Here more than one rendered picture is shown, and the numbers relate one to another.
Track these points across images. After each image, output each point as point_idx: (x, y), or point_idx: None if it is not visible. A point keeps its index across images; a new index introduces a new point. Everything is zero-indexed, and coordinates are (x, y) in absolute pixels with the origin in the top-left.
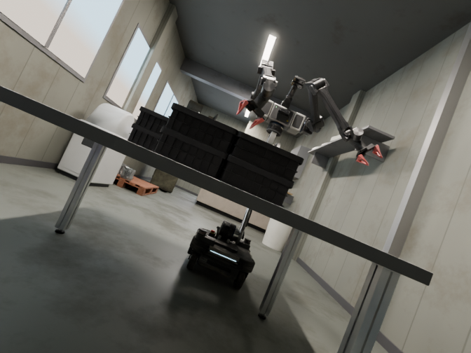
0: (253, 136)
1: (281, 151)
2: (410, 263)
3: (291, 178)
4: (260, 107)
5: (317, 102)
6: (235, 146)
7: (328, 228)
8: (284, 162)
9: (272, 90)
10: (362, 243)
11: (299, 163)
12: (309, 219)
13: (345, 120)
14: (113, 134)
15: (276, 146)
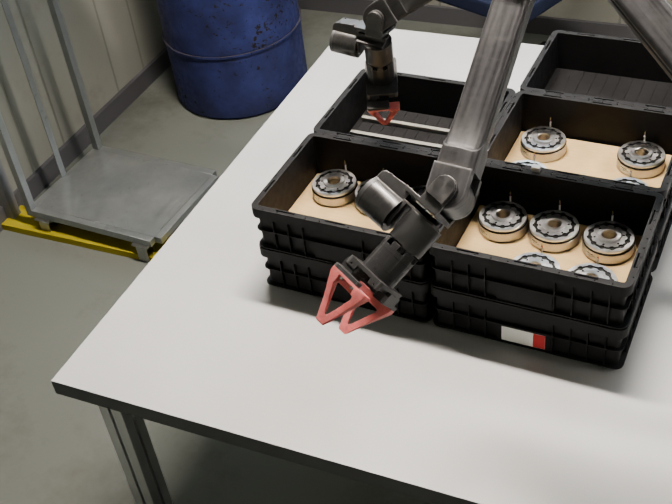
0: (297, 147)
1: (271, 184)
2: (71, 356)
3: (263, 239)
4: (368, 79)
5: (619, 9)
6: (317, 159)
7: (136, 279)
8: (271, 206)
9: (332, 49)
10: (110, 309)
11: (272, 217)
12: (149, 262)
13: (448, 133)
14: (263, 125)
15: (276, 173)
